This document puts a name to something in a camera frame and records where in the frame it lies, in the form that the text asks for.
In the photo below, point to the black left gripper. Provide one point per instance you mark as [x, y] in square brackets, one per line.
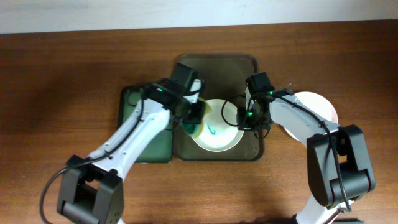
[190, 116]

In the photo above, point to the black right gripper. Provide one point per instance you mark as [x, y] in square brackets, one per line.
[244, 125]

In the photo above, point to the green and yellow sponge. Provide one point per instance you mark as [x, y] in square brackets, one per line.
[197, 124]

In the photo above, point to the white plate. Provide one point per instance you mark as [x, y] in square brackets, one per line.
[320, 105]
[214, 134]

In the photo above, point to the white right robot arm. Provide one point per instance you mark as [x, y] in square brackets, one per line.
[339, 168]

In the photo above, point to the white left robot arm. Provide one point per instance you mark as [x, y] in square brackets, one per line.
[92, 188]

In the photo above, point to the black tray with soapy water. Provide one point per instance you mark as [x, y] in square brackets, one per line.
[159, 150]

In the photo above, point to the brown serving tray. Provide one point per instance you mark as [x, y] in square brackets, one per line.
[224, 76]

